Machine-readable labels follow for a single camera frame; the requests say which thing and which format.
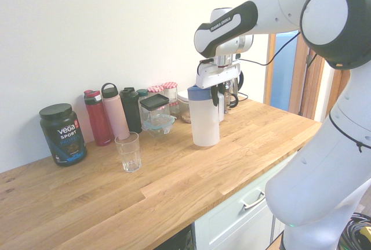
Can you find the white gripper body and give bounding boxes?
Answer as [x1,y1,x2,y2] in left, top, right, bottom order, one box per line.
[195,60,242,90]

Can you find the translucent pitcher blue lid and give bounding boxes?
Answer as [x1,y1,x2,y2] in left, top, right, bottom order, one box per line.
[187,85,225,148]

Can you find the pink water bottle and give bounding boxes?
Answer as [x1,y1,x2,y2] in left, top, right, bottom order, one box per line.
[100,82,130,141]

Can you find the dark red water bottle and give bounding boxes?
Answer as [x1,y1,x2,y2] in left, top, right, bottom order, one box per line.
[83,89,112,147]

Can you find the glass french press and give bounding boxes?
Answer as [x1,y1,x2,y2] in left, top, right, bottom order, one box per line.
[223,79,240,114]

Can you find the cereal container white lid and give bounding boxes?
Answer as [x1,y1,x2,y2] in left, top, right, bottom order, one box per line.
[177,89,192,124]

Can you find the tall jar red gingham lid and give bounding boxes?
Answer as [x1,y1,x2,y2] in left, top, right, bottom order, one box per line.
[161,81,178,103]
[147,85,165,97]

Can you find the square glass container black lid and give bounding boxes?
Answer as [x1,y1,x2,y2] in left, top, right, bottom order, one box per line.
[139,93,170,123]

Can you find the blue door panel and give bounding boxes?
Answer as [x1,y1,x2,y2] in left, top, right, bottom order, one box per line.
[275,31,301,111]

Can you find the glass container blue lid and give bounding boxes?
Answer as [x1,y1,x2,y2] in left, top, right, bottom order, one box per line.
[141,114,177,138]

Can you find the clear bottle green lid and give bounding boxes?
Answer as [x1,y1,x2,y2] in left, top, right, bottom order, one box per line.
[136,88,150,108]

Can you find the black shaker bottle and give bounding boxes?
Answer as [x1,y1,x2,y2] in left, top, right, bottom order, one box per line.
[119,86,143,135]

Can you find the clear drinking glass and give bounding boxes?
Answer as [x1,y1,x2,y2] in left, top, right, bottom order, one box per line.
[114,131,142,173]

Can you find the black dishwasher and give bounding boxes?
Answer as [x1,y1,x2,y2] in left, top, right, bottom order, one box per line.
[162,223,195,250]

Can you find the black protein powder tub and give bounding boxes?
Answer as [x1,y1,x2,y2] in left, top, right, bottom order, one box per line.
[39,103,88,167]

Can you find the yellow plastic box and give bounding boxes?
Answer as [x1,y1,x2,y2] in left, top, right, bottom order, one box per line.
[358,226,371,248]

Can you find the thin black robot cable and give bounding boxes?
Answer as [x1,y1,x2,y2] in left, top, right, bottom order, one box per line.
[197,31,365,154]

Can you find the wooden door frame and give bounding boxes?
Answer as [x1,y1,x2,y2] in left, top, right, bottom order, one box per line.
[263,0,353,123]

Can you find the metal drawer handle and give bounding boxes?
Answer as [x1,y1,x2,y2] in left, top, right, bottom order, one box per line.
[239,192,266,211]

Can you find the black coiled floor cables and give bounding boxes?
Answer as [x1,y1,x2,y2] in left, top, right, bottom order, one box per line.
[337,212,371,250]

